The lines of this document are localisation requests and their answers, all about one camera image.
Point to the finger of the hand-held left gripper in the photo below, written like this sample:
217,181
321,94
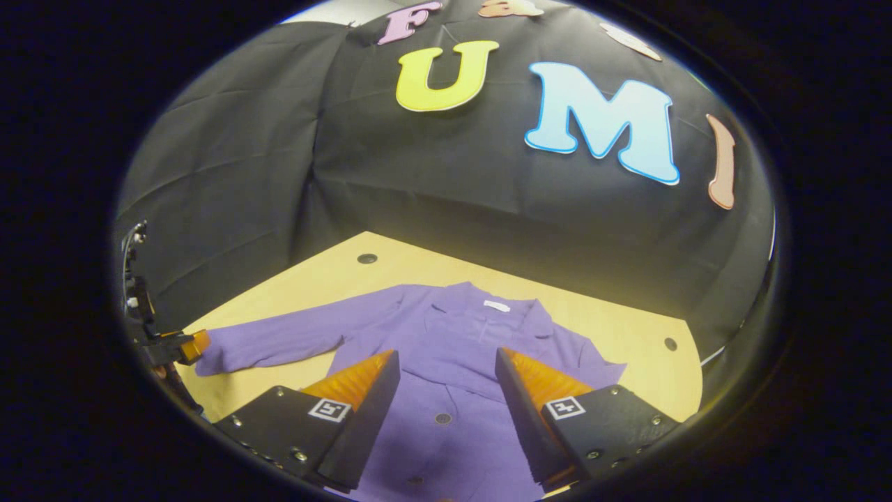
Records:
188,346

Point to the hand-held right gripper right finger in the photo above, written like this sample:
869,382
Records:
529,425

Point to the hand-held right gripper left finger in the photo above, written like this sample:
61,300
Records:
369,425

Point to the purple knit cardigan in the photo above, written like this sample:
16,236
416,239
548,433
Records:
446,335

